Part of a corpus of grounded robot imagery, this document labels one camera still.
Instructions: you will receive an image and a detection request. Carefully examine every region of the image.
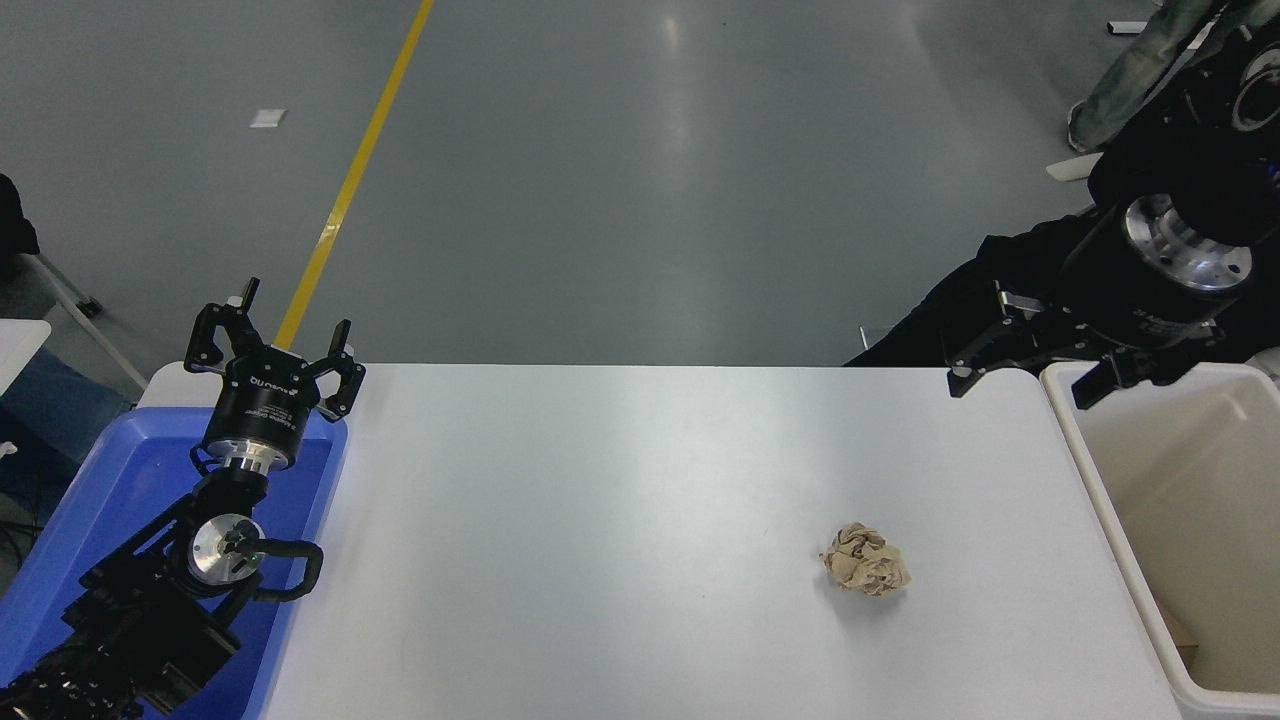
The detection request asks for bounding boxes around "small white side table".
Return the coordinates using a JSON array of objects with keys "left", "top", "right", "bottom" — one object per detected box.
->
[{"left": 0, "top": 318, "right": 53, "bottom": 396}]

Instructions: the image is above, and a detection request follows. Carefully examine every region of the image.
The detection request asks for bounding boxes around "blue fabric bundle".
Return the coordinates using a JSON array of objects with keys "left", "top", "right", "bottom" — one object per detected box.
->
[{"left": 0, "top": 348, "right": 136, "bottom": 501}]

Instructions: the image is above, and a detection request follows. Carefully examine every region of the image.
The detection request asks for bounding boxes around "grey metal chair frame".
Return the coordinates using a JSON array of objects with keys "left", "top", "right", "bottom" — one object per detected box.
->
[{"left": 15, "top": 250, "right": 149, "bottom": 391}]

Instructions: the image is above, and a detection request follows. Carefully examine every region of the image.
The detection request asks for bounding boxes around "white flat plastic piece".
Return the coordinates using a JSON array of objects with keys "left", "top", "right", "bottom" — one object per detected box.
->
[{"left": 1045, "top": 152, "right": 1106, "bottom": 183}]

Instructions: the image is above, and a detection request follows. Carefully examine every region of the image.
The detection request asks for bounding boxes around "blue plastic tray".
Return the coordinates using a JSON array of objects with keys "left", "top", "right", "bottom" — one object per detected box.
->
[{"left": 0, "top": 405, "right": 349, "bottom": 720}]

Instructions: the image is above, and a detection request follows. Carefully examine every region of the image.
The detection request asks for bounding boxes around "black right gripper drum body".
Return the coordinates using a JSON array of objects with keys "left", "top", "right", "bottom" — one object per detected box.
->
[{"left": 1055, "top": 205, "right": 1237, "bottom": 351}]

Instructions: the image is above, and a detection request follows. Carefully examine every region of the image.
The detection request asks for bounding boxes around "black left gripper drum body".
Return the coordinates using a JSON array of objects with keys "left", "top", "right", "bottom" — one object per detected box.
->
[{"left": 205, "top": 347, "right": 324, "bottom": 458}]

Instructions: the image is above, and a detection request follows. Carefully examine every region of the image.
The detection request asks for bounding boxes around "person at edge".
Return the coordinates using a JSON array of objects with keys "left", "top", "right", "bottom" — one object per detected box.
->
[{"left": 0, "top": 172, "right": 41, "bottom": 281}]

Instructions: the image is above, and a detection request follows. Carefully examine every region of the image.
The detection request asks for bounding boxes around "person standing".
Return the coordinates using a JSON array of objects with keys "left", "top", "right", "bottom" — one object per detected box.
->
[{"left": 1068, "top": 0, "right": 1233, "bottom": 153}]

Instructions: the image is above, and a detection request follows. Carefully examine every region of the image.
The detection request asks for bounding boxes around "large pale plastic bin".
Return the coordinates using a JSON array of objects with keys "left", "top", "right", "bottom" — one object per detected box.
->
[{"left": 1040, "top": 360, "right": 1280, "bottom": 720}]

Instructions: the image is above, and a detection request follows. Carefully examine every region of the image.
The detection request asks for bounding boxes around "crumpled tan paper ball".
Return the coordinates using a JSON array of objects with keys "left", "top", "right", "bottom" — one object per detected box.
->
[{"left": 820, "top": 521, "right": 913, "bottom": 598}]

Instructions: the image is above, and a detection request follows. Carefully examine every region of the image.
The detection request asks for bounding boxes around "person in black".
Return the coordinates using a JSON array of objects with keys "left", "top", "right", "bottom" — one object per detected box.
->
[{"left": 845, "top": 210, "right": 1280, "bottom": 367}]

